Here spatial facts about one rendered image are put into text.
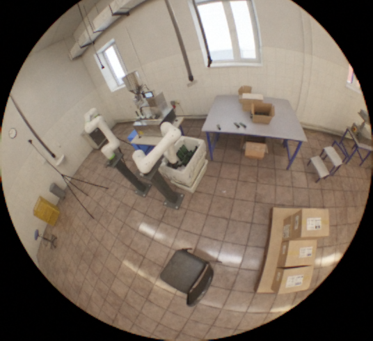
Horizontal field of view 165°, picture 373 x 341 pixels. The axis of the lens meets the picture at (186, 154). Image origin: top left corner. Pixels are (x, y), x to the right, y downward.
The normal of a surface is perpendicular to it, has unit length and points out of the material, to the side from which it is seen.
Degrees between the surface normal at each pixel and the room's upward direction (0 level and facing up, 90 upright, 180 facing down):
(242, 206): 0
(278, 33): 90
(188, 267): 0
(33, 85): 90
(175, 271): 0
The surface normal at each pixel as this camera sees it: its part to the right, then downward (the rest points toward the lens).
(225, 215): -0.25, -0.66
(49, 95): 0.91, 0.11
